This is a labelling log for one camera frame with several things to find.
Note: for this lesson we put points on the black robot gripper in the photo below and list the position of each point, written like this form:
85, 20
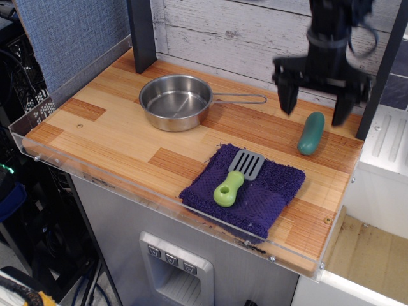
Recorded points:
325, 68

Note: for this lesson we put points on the dark green pickle toy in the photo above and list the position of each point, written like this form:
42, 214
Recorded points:
311, 134

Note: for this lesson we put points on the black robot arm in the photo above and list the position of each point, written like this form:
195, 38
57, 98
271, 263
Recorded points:
336, 16

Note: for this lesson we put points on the purple knitted towel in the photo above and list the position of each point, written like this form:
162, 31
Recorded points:
258, 204

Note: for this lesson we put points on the stainless steel pan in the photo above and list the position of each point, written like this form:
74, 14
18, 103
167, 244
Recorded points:
177, 103

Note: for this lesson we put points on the white toy sink unit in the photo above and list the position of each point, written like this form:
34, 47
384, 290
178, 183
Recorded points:
366, 260

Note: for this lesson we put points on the silver toy fridge cabinet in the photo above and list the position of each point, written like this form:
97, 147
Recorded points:
117, 223

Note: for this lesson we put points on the blue fabric partition panel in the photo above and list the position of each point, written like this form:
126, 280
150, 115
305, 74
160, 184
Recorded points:
74, 41

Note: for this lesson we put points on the black plastic crate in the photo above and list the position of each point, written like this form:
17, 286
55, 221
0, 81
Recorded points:
28, 82

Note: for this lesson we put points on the black right upright post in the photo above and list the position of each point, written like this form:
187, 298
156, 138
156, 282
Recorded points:
388, 59

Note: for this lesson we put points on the grey spatula green handle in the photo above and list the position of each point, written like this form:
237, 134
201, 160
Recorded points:
245, 166

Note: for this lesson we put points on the clear acrylic guard rail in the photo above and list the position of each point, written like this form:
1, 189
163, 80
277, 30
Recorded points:
101, 134

